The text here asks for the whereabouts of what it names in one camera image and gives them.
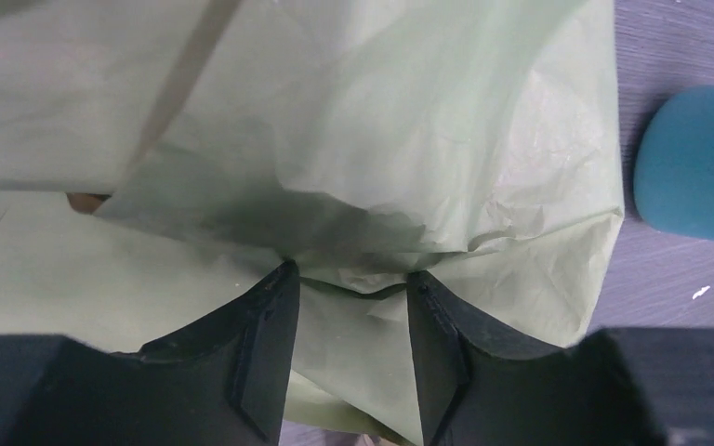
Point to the teal vase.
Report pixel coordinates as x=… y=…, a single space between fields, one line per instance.
x=673 y=182

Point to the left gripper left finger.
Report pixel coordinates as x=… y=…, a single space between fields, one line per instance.
x=220 y=380

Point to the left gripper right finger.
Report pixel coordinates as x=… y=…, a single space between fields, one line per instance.
x=482 y=382

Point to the green wrapping paper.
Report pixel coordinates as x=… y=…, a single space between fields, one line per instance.
x=477 y=140

